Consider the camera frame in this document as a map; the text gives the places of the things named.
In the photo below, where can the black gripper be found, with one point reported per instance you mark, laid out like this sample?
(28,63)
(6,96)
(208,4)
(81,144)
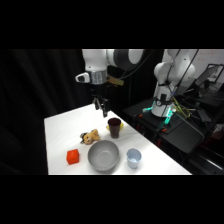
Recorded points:
(98,90)

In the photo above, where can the brown plastic cup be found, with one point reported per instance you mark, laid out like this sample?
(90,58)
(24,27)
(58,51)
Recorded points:
(114,128)

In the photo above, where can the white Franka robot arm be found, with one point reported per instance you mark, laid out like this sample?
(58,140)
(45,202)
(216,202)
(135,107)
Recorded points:
(96,61)

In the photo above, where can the grey bowl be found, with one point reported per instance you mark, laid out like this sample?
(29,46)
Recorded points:
(103,156)

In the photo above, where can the light blue cup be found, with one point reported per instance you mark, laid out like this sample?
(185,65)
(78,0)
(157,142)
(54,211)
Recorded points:
(133,158)

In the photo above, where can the yellow toy banana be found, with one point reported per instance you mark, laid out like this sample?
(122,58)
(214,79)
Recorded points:
(122,126)

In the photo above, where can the brown plush toy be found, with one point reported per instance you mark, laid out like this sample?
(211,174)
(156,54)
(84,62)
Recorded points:
(90,136)

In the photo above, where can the orange cube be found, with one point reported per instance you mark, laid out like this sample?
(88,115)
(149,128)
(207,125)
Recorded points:
(73,157)

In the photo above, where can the green light strip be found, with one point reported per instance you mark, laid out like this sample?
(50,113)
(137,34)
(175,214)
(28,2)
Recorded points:
(167,116)

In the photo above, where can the black curtain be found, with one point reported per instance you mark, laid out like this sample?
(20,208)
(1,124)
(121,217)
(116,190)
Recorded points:
(36,86)

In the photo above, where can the black robot stand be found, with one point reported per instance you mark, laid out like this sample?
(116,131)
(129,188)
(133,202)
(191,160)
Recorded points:
(180,133)

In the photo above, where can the black laptop screen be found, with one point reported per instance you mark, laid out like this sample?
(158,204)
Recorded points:
(209,76)

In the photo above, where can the tan wrist camera box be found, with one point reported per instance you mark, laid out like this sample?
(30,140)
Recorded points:
(115,81)

